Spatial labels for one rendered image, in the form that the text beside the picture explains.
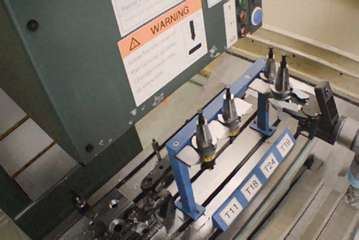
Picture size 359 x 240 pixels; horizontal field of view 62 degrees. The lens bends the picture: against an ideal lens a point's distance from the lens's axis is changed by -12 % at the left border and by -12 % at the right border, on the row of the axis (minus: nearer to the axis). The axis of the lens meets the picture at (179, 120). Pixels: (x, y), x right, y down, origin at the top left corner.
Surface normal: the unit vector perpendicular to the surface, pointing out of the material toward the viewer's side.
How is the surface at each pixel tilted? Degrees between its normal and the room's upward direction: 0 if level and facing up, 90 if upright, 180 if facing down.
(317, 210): 7
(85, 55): 90
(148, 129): 0
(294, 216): 8
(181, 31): 90
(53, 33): 90
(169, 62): 90
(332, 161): 24
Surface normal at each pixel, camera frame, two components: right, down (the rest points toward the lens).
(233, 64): -0.40, -0.40
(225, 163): -0.15, -0.70
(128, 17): 0.73, 0.39
